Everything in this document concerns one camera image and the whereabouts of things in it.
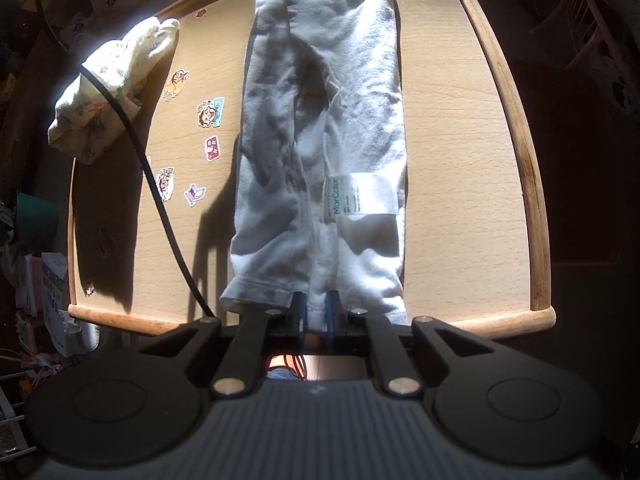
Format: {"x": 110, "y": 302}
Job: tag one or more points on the teal plastic container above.
{"x": 35, "y": 215}

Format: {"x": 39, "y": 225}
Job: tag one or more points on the pink wooden rack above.
{"x": 580, "y": 20}

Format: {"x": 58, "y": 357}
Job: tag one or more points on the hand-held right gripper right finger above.
{"x": 330, "y": 312}

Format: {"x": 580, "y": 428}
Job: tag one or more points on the pink rectangular sticker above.
{"x": 212, "y": 147}

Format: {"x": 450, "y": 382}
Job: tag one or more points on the orange cartoon character sticker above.
{"x": 175, "y": 84}

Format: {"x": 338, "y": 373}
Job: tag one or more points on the faded sticker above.
{"x": 106, "y": 241}

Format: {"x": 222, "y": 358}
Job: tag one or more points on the floral cloth bundle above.
{"x": 80, "y": 120}

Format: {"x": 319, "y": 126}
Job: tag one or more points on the small laptop sticker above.
{"x": 194, "y": 195}

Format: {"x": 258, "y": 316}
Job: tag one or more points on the white shirt with bear print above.
{"x": 310, "y": 110}

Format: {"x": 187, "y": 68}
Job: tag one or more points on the cartoon face sticker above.
{"x": 165, "y": 184}

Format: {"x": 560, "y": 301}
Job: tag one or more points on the printed paper carton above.
{"x": 54, "y": 290}

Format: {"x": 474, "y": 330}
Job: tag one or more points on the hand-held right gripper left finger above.
{"x": 300, "y": 310}

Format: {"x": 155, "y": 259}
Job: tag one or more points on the person's leg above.
{"x": 280, "y": 375}

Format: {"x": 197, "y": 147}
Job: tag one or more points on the small dark sticker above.
{"x": 90, "y": 287}

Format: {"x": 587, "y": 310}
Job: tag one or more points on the red flower sticker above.
{"x": 200, "y": 13}

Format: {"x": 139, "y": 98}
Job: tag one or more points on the wooden table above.
{"x": 475, "y": 322}

